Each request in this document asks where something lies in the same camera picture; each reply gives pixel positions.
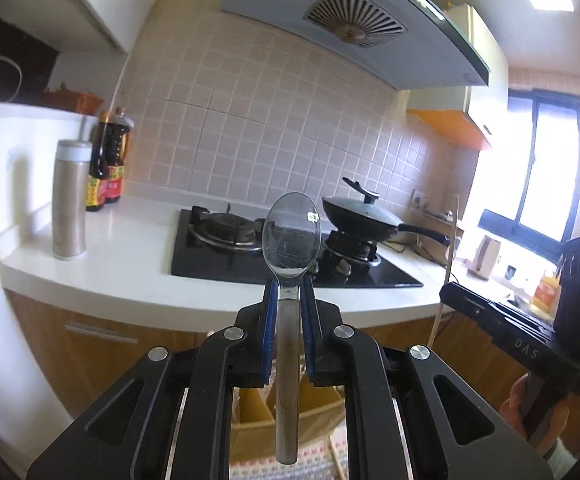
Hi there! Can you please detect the striped woven table mat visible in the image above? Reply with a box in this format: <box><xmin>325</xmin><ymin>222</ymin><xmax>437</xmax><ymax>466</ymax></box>
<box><xmin>169</xmin><ymin>389</ymin><xmax>412</xmax><ymax>480</ymax></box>

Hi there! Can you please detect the range hood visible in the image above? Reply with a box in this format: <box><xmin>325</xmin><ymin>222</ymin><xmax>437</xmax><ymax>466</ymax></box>
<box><xmin>222</xmin><ymin>0</ymin><xmax>490</xmax><ymax>90</ymax></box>

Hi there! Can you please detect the black gas stove top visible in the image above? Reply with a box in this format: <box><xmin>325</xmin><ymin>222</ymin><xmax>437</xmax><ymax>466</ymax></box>
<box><xmin>171</xmin><ymin>206</ymin><xmax>422</xmax><ymax>289</ymax></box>

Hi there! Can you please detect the black wok with handle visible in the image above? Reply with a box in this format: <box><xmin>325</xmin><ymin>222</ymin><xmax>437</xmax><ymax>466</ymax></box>
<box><xmin>322</xmin><ymin>197</ymin><xmax>450</xmax><ymax>247</ymax></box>

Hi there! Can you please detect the dark soy sauce bottle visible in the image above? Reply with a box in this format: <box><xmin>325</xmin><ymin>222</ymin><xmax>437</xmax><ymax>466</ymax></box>
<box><xmin>86</xmin><ymin>110</ymin><xmax>112</xmax><ymax>212</ymax></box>

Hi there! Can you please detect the orange wall cabinet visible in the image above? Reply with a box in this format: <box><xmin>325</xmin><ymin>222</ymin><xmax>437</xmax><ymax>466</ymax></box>
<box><xmin>407</xmin><ymin>4</ymin><xmax>508</xmax><ymax>151</ymax></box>

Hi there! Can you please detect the wooden chopstick pair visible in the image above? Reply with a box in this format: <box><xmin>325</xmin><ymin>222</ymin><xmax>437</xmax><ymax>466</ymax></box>
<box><xmin>428</xmin><ymin>194</ymin><xmax>460</xmax><ymax>348</ymax></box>

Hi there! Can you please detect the dark window frame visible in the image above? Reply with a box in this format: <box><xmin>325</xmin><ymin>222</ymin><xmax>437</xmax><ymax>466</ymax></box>
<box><xmin>479</xmin><ymin>89</ymin><xmax>580</xmax><ymax>262</ymax></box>

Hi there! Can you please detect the steel thermos flask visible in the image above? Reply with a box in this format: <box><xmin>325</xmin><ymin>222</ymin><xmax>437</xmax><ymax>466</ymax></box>
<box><xmin>51</xmin><ymin>140</ymin><xmax>92</xmax><ymax>261</ymax></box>

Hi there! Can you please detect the wok lid with handle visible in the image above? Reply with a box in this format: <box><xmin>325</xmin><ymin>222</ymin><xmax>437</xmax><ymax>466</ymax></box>
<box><xmin>322</xmin><ymin>177</ymin><xmax>403</xmax><ymax>228</ymax></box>

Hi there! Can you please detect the cream electric kettle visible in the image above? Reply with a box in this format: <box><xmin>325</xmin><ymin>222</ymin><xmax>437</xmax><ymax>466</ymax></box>
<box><xmin>472</xmin><ymin>235</ymin><xmax>500</xmax><ymax>280</ymax></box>

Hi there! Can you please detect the yellow plastic utensil basket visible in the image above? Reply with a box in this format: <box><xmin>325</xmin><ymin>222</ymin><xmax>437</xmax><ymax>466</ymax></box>
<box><xmin>229</xmin><ymin>380</ymin><xmax>345</xmax><ymax>465</ymax></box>

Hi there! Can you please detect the right hand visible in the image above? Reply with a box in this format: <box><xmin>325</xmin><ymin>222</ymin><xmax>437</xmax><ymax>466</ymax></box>
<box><xmin>498</xmin><ymin>374</ymin><xmax>571</xmax><ymax>449</ymax></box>

